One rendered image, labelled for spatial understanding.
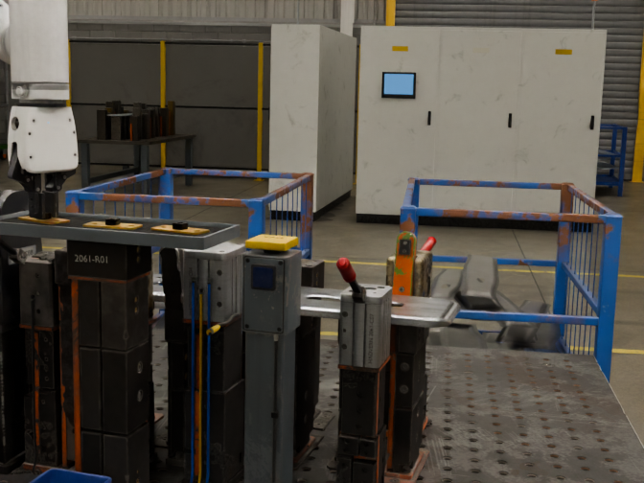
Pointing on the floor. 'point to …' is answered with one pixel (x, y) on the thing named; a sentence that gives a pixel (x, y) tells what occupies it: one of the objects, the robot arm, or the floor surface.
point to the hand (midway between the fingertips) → (43, 204)
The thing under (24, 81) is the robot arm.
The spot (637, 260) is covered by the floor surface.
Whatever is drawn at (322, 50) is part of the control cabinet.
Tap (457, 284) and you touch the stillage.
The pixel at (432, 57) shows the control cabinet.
